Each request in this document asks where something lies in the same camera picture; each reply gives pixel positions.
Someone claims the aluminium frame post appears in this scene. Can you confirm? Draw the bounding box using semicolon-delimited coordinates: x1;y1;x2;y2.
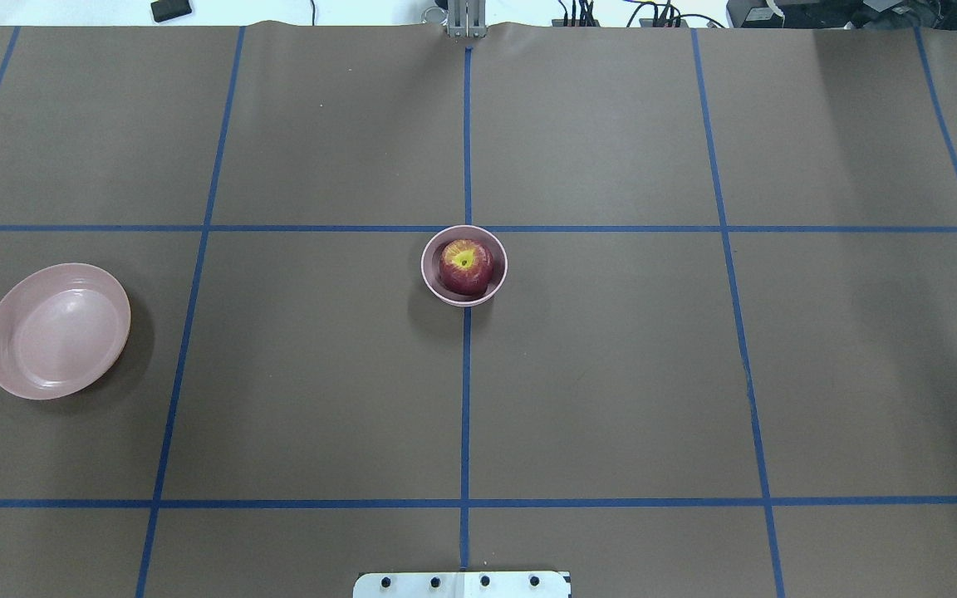
444;0;488;39

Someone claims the white pedestal column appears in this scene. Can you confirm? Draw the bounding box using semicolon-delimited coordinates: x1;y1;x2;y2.
352;571;572;597

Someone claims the pink plate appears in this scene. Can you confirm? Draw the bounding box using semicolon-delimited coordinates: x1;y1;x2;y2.
0;262;132;401

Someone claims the red apple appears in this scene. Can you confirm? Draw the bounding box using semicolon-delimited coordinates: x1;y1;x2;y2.
438;238;493;297

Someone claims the pink bowl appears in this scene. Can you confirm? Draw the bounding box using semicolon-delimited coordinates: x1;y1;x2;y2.
420;226;508;307

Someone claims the small black device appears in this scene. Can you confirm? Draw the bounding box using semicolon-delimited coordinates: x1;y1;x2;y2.
150;0;193;23

